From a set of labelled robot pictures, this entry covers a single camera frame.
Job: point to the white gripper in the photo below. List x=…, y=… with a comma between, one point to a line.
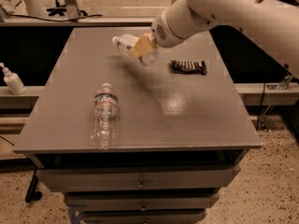
x=163, y=32

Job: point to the blue label plastic bottle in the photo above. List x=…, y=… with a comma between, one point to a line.
x=125, y=42

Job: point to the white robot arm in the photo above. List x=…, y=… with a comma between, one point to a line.
x=270, y=24

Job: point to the clear water bottle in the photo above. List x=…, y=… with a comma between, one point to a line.
x=104, y=133

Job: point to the white pump dispenser bottle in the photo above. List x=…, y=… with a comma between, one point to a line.
x=13, y=81

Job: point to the dark snack bar wrapper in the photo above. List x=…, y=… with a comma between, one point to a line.
x=188, y=67

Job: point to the grey drawer cabinet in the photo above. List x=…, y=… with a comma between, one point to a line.
x=165, y=118

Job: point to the middle grey drawer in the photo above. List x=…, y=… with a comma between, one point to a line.
x=141, y=201

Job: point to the grey drawer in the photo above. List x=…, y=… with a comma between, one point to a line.
x=190, y=216
x=143, y=178
x=141, y=201

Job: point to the top grey drawer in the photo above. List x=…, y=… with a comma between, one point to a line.
x=143, y=178

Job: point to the bottom grey drawer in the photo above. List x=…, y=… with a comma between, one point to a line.
x=190, y=216

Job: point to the black caster wheel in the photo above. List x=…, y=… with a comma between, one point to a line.
x=33, y=194

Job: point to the grey metal frame post left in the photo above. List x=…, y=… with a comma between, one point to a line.
x=72, y=10

